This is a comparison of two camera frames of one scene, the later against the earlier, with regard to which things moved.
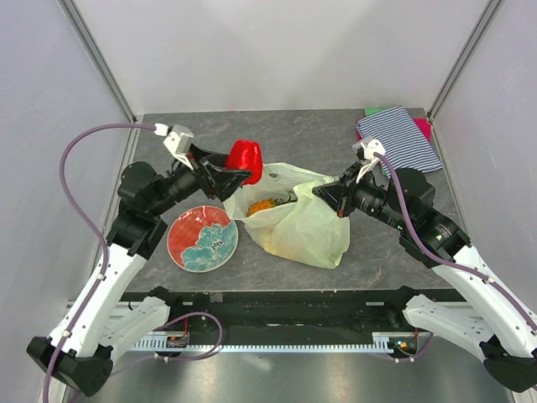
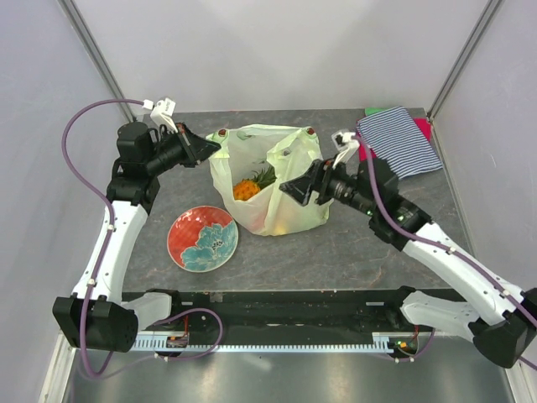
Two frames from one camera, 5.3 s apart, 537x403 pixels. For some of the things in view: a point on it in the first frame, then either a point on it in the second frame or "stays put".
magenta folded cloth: x=424 y=127 stays put
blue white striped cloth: x=405 y=145 stays put
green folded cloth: x=372 y=110 stays put
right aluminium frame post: x=488 y=10 stays put
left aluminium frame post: x=98 y=59 stays put
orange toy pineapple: x=264 y=204 to x=244 y=189
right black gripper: x=333 y=193 to x=317 y=177
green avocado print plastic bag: x=308 y=231 to x=247 y=149
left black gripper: x=224 y=181 to x=195 y=148
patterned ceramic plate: x=202 y=238 stays put
